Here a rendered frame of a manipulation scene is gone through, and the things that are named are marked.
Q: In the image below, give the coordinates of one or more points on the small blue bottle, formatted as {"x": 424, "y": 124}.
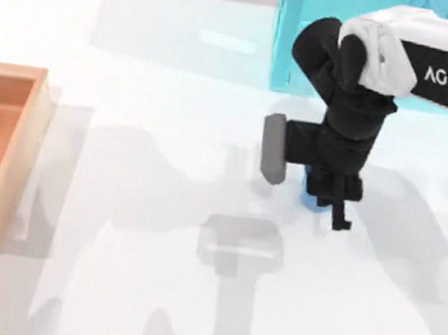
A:
{"x": 311, "y": 201}

